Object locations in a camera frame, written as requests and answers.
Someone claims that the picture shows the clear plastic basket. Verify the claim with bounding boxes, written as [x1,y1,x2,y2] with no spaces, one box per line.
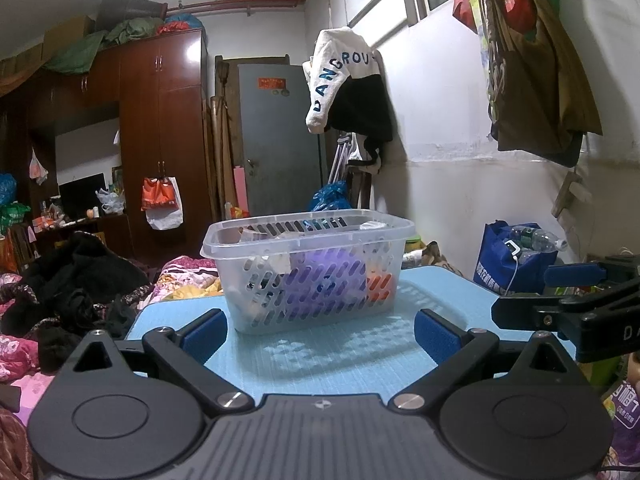
[200,209,417,336]

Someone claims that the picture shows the black monitor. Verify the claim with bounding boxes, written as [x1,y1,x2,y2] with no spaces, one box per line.
[58,173,107,218]

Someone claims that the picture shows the wooden planks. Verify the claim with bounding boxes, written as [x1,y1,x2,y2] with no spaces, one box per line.
[202,55,241,221]

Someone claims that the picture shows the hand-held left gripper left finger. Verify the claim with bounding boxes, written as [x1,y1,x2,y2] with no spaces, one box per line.
[57,308,256,415]

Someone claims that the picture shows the purple bottle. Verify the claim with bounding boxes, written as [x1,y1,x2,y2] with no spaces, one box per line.
[290,247,368,306]

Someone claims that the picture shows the grey metal door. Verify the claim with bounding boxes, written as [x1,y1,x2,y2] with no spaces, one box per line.
[237,62,326,216]

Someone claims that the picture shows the pink white hanging bag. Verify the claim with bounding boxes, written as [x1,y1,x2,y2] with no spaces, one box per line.
[29,147,49,186]

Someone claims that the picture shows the red plastic bag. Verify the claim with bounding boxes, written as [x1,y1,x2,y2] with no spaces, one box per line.
[452,0,481,33]

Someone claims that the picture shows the pile of black clothes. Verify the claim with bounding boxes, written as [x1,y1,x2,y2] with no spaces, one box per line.
[0,232,153,373]

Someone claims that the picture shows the small white plastic bag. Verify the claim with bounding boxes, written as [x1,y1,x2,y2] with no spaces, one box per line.
[96,187,126,215]

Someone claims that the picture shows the brown hanging bag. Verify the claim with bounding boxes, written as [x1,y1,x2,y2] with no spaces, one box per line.
[482,0,603,168]

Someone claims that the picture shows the red pipe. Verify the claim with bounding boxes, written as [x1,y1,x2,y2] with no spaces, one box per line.
[165,0,307,15]

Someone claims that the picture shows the orange hanging bag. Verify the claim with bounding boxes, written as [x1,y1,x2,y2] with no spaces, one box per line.
[141,177,178,212]

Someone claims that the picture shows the white charging cable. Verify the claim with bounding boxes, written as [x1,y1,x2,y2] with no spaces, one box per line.
[502,240,523,296]

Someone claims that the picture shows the white printed hoodie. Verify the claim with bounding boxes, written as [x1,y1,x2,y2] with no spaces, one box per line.
[302,25,383,135]

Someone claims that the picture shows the pink striped bedsheet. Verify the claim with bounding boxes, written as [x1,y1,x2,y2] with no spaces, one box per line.
[10,372,58,411]

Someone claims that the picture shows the green cloth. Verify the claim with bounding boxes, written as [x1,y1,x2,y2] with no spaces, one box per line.
[42,17,166,76]

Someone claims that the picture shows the pink board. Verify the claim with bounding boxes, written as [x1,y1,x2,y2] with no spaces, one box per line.
[232,166,249,211]

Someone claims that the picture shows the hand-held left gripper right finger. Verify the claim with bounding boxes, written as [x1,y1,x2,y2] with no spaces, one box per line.
[381,308,578,415]

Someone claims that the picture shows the white hanging plastic bag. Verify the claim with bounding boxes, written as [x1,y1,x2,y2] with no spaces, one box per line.
[146,176,183,231]

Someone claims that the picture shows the clear plastic water bottle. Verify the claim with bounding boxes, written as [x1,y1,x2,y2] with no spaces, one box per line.
[510,226,568,253]

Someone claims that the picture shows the blue plastic bag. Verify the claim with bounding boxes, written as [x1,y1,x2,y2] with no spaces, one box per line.
[307,180,353,213]

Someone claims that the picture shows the dark basin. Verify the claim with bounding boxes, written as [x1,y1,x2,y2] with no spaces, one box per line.
[95,0,168,33]

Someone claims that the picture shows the pink floral blanket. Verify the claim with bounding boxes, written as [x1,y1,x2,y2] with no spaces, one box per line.
[0,255,223,383]

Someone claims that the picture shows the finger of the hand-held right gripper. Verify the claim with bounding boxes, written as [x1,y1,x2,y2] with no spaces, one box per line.
[491,292,568,332]
[543,256,640,297]

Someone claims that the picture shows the purple package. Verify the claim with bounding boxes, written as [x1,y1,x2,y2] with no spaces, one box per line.
[602,380,640,466]

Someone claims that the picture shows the blue shopping bag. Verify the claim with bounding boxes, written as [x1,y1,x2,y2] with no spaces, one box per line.
[474,220,558,296]

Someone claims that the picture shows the brown wooden wardrobe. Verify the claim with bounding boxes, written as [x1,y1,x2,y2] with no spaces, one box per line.
[0,29,213,266]

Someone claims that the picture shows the black garment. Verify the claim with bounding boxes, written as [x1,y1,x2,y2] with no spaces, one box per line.
[327,75,396,173]

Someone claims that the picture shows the wooden wall bracket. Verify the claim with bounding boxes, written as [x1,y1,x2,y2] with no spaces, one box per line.
[552,170,593,226]

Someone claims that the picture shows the orange pill bottle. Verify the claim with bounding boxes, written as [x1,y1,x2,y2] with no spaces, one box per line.
[365,272,398,306]

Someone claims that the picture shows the metal folding frame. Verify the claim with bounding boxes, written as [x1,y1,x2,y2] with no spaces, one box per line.
[327,132,363,186]

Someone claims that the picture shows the cardboard box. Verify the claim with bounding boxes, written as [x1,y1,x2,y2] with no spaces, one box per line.
[40,14,97,63]

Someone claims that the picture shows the blue red bundle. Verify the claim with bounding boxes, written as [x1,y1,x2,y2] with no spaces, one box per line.
[157,12,205,36]

